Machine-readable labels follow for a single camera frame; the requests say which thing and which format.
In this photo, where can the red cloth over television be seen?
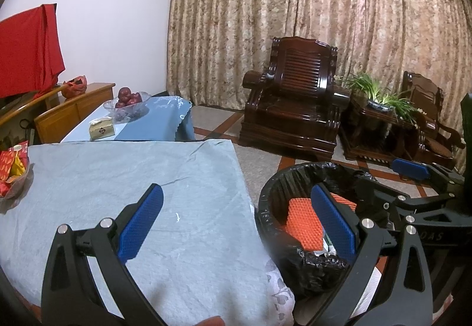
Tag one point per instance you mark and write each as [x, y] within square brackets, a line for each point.
[31, 57]

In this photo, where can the red apples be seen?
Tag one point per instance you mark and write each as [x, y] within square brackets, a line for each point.
[126, 98]

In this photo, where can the tissue box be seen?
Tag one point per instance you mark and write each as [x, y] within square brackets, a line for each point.
[100, 128]

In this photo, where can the patterned white quilt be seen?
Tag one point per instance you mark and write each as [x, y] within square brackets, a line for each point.
[282, 299]

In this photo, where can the orange foam net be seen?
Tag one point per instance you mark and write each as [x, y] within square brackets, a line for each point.
[302, 224]
[342, 200]

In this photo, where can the snack bowl with red packets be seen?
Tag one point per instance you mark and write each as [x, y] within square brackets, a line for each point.
[16, 175]

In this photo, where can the grey-blue table cloth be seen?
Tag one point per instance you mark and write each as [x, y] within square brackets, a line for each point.
[203, 256]

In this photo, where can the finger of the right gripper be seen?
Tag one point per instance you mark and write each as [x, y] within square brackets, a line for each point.
[440, 179]
[381, 205]

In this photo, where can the dark wooden armchair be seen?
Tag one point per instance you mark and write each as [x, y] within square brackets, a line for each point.
[434, 142]
[295, 106]

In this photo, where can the beige floral curtain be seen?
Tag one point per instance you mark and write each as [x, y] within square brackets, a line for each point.
[212, 43]

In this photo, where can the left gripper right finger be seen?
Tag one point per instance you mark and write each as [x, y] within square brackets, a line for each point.
[404, 295]

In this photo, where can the glass fruit bowl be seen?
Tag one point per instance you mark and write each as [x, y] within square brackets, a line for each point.
[127, 113]

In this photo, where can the red plastic bag on cabinet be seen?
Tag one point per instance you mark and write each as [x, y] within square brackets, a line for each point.
[75, 87]

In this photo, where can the potted green plant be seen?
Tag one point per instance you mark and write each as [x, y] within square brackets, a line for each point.
[379, 97]

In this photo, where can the black bin with liner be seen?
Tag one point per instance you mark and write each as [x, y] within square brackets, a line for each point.
[304, 252]

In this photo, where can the blue coffee table cloth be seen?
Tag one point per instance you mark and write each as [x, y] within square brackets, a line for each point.
[163, 119]

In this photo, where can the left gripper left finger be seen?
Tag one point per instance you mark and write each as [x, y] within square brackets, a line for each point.
[70, 295]

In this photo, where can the dark wooden side table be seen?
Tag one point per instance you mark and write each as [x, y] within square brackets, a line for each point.
[371, 134]

